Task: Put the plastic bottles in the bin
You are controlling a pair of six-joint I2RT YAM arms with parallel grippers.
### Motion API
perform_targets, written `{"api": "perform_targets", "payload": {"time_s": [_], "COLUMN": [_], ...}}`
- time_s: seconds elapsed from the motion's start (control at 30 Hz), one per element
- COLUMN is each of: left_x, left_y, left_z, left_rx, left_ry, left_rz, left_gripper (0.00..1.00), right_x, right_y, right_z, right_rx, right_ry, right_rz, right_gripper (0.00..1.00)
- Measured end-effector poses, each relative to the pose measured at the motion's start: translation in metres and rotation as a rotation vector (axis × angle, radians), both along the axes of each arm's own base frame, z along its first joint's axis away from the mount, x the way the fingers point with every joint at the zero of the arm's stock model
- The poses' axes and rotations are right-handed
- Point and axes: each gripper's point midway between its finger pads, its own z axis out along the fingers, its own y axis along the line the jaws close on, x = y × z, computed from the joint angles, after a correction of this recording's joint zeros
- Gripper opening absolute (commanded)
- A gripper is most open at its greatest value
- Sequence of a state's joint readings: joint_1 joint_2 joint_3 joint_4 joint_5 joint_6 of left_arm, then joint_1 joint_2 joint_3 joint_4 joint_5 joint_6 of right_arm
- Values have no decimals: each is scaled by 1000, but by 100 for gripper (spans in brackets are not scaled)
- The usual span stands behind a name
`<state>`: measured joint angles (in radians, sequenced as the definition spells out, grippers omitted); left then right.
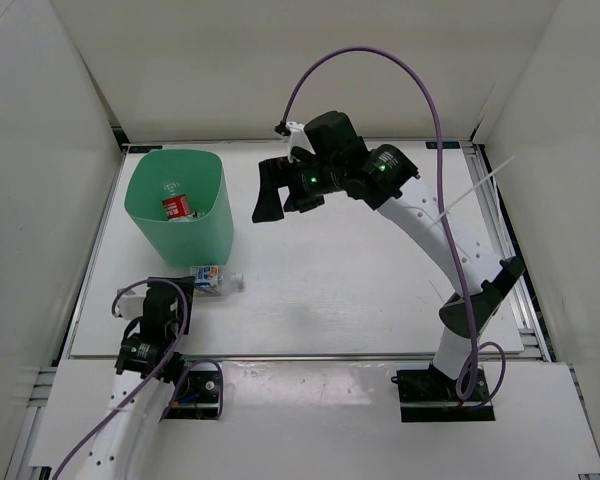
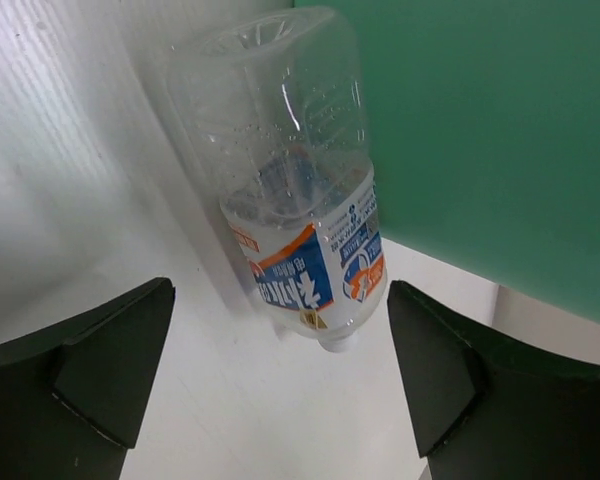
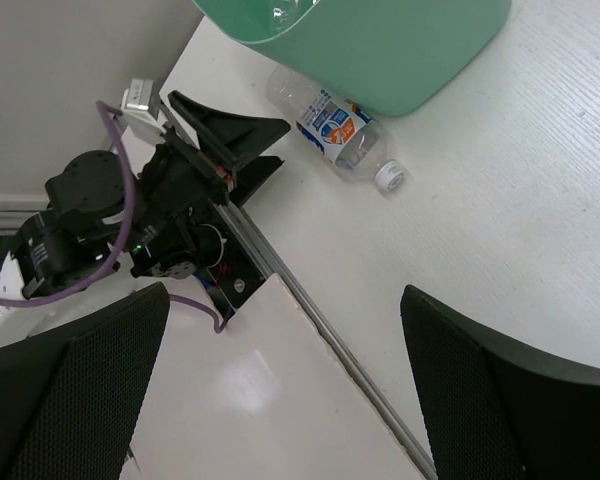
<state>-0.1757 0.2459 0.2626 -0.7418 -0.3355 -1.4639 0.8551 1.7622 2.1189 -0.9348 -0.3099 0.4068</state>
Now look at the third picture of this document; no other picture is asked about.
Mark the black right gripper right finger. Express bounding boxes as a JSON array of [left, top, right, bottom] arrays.
[[400, 285, 600, 479]]

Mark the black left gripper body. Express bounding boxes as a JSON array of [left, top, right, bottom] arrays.
[[129, 127, 228, 279]]

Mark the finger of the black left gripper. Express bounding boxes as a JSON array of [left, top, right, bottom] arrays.
[[167, 90, 290, 173], [229, 156, 284, 206]]

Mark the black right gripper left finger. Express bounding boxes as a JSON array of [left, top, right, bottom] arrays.
[[0, 283, 170, 479]]

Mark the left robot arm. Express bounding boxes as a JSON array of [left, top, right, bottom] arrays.
[[0, 81, 290, 332]]

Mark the green plastic bin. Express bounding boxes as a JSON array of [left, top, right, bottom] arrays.
[[196, 0, 511, 117]]

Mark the blue orange label bottle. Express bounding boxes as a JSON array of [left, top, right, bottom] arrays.
[[265, 65, 406, 193]]

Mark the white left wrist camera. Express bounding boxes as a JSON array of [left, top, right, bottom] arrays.
[[121, 78, 165, 146]]

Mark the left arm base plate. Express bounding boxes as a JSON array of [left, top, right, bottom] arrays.
[[194, 239, 265, 321]]

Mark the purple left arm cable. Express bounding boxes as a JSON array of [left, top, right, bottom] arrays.
[[0, 100, 227, 335]]

